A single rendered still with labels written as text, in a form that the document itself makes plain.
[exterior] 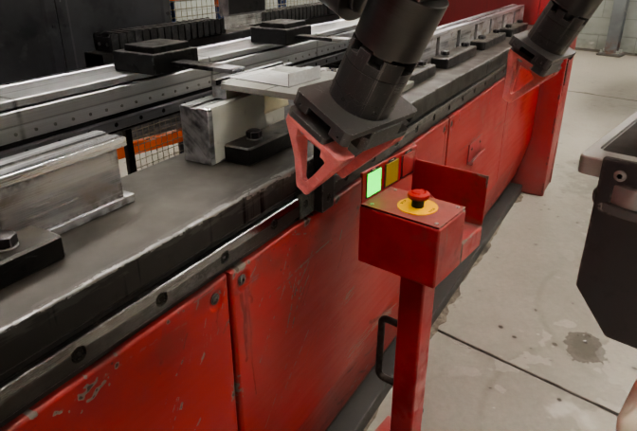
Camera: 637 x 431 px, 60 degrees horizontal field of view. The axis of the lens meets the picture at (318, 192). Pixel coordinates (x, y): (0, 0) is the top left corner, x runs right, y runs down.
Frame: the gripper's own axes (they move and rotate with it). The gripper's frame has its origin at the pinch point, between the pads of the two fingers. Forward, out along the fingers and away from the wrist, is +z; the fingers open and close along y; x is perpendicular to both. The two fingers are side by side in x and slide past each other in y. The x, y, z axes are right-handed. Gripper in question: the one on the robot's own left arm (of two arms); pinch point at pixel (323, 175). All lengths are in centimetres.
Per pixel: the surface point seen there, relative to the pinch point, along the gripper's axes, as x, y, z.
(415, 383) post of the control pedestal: 18, -43, 61
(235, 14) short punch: -40.7, -24.6, 8.9
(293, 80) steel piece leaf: -25.5, -25.1, 11.3
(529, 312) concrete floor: 28, -138, 98
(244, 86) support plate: -30.3, -19.9, 15.0
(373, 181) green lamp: -10.6, -38.8, 25.9
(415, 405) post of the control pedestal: 21, -44, 67
